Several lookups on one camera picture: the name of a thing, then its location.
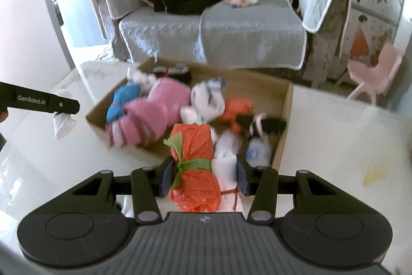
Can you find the cardboard box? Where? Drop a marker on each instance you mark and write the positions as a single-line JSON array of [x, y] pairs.
[[276, 133]]

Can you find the black sock with blue band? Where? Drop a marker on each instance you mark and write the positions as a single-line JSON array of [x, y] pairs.
[[273, 125]]

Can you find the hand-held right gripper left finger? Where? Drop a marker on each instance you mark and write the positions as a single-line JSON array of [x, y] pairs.
[[144, 191]]

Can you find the refrigerator with floral stickers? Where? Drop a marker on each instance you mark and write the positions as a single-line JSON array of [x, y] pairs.
[[370, 4]]

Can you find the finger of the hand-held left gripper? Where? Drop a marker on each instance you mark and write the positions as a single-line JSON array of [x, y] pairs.
[[38, 97]]

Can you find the orange bag with green tie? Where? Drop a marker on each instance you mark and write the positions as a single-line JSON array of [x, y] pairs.
[[194, 159]]

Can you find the pink striped sock bundle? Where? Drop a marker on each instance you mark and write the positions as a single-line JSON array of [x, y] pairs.
[[151, 114]]

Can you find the pink child chair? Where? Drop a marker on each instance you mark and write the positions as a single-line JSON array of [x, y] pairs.
[[376, 75]]

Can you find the grey sofa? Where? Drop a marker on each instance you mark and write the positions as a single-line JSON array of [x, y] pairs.
[[251, 36]]

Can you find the white and pink sock roll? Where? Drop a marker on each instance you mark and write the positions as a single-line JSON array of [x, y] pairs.
[[140, 78]]

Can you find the white bundle with pink band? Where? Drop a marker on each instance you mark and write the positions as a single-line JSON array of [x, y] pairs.
[[225, 168]]

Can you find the white roll with black band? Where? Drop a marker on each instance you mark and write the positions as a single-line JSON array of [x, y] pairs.
[[64, 125]]

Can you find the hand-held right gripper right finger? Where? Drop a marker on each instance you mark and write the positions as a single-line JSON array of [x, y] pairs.
[[265, 191]]

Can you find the plain orange bag bundle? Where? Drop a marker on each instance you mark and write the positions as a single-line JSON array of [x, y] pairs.
[[236, 109]]

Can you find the white and blue sock bundle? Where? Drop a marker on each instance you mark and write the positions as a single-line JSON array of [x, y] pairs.
[[207, 97]]

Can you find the black sock with red band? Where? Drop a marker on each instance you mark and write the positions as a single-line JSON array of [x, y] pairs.
[[170, 72]]

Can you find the person's left hand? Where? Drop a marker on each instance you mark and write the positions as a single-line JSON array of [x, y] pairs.
[[2, 116]]

